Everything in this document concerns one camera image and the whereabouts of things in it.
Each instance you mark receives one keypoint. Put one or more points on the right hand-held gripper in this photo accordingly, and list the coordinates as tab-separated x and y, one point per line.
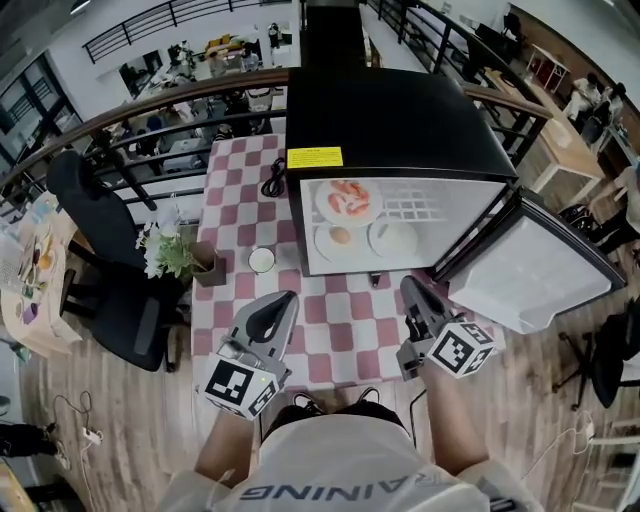
460	350

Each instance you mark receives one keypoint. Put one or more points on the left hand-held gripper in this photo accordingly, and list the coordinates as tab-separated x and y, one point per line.
235	385

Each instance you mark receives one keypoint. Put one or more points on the white round plate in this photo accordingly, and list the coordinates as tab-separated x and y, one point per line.
325	212
322	247
407	245

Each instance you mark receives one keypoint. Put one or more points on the brown egg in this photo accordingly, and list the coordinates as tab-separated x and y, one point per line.
340	235

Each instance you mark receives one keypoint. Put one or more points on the black mini fridge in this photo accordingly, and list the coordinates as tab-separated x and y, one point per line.
390	115

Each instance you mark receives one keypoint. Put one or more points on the person's left forearm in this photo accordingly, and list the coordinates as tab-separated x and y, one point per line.
225	450

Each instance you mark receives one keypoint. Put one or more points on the person's right forearm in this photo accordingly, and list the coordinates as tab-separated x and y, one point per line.
452	425

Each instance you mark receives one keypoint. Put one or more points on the white mug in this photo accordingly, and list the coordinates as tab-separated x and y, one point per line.
261	261

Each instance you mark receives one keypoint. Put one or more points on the pink white checked tablecloth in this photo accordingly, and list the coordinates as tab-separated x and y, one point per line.
345	340

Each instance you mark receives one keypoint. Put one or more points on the brown paper vase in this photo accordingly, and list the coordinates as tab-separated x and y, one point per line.
210	267

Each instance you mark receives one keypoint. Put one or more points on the person's left shoe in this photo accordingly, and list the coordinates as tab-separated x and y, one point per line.
306	402

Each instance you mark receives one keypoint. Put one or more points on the person's shoe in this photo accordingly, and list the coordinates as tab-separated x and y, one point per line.
369	394
306	402

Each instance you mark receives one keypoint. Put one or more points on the person's black shorts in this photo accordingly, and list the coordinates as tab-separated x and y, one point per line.
310	420

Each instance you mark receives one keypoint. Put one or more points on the person's right shoe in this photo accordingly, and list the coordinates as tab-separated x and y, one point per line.
369	394

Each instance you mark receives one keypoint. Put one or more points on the white flower bouquet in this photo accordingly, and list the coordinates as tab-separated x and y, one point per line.
167	245

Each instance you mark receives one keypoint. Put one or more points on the black office chair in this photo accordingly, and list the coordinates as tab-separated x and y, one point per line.
130	310
615	360

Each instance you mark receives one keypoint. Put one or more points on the person's white shirt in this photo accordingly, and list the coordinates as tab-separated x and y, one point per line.
340	465

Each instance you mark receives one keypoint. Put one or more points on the white power strip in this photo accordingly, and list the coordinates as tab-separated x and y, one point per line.
92	435

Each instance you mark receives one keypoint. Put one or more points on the light wooden table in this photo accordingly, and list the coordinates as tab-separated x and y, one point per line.
565	145

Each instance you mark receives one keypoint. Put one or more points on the cream cloth side table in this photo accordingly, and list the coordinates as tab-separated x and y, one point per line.
45	320

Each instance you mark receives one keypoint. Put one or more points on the wood-topped black railing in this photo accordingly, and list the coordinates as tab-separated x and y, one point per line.
150	102

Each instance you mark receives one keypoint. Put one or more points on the black metal railing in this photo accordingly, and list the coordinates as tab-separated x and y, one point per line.
125	25

